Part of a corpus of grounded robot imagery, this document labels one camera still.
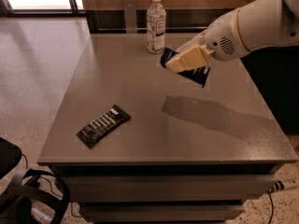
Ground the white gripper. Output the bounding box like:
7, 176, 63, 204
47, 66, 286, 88
165, 8, 249, 74

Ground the blue rxbar blueberry wrapper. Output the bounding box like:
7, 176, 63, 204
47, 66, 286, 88
160, 48, 210, 87

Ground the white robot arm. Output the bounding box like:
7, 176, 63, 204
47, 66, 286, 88
161, 0, 299, 74

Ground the black rxbar chocolate wrapper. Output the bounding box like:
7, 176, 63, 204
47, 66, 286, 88
77, 105, 131, 148

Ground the clear plastic water bottle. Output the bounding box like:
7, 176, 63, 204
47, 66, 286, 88
147, 0, 166, 54

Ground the striped white floor tube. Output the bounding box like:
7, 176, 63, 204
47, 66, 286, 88
266, 178, 299, 194

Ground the black chair seat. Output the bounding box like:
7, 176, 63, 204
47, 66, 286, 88
0, 137, 21, 179

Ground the left metal wall bracket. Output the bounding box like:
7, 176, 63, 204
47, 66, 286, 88
123, 0, 137, 34

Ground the black floor cable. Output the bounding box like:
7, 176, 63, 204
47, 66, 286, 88
266, 190, 275, 224

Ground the window frame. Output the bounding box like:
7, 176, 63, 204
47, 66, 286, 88
0, 0, 84, 16

